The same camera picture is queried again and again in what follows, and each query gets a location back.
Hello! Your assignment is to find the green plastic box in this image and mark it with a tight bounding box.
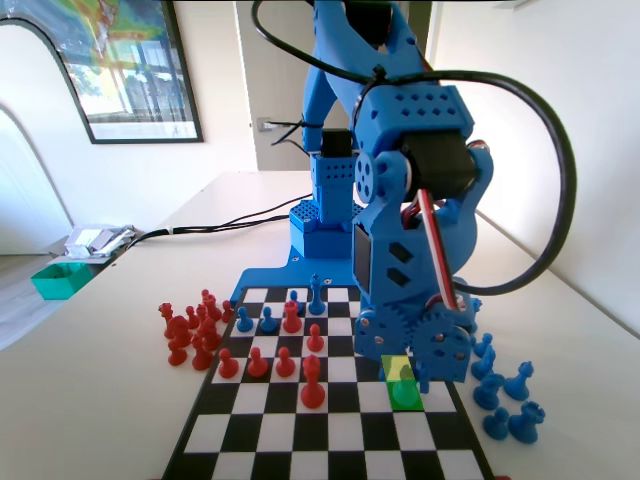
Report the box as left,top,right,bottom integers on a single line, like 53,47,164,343
29,262,94,301

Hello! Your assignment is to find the thick black camera cable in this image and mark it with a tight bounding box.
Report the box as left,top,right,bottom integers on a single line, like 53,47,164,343
251,0,579,297

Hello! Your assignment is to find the pile of papers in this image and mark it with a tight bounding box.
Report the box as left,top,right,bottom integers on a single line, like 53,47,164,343
62,223,137,261

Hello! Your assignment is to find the red chess king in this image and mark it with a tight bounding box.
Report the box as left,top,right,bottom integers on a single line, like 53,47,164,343
299,353,327,410

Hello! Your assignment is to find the white arched panel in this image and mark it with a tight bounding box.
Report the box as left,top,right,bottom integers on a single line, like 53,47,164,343
0,14,74,256

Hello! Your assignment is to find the white door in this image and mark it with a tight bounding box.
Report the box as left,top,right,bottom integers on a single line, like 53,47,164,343
235,0,435,174

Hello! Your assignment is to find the blue chess king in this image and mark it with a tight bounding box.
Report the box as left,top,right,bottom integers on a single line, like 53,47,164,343
307,273,325,316

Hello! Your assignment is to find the red chess queen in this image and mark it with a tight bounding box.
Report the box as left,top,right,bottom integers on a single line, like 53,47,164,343
157,302,177,337

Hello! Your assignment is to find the black framed picture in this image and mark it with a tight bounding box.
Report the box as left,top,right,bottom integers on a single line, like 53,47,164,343
0,0,205,146

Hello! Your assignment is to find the blue chess rook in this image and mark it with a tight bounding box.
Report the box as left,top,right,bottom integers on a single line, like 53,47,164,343
508,401,547,445

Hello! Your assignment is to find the black power cable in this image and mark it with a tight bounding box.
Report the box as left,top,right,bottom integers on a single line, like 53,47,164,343
127,213,294,246
127,192,312,246

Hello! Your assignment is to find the red white servo wire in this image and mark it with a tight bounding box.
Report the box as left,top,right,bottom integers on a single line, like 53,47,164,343
405,149,466,316

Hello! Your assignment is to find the black white chessboard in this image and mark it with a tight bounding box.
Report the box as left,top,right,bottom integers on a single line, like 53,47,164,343
159,285,497,480

